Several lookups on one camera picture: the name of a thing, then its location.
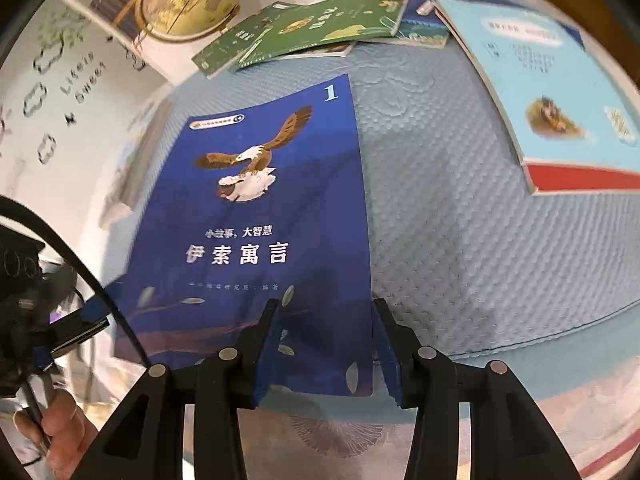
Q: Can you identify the dark blue Aesop fables book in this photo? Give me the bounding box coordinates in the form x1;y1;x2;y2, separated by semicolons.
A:
117;73;373;396

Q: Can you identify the green insect book 03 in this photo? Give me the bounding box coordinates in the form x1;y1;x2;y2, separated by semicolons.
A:
233;0;409;70

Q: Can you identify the stack of organized books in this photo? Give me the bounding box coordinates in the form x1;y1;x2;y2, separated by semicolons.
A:
99;98;174;230

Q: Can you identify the person's left hand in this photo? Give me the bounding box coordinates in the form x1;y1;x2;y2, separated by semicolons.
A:
13;389;99;480

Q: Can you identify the dark green book by globe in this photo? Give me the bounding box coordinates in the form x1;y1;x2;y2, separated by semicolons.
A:
192;1;298;78

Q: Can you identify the light blue red-edged book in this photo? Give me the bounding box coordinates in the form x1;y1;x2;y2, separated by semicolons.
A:
434;0;639;195

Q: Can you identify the yellow desk globe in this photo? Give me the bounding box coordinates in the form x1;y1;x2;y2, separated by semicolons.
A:
134;0;240;44

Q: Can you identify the dark teal insect book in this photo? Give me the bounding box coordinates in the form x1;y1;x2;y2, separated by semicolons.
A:
369;0;449;49

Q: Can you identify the royal blue book underneath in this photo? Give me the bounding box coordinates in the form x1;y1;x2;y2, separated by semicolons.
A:
432;0;585;53

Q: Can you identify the black cable left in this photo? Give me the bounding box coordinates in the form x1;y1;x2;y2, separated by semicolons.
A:
0;194;154;369

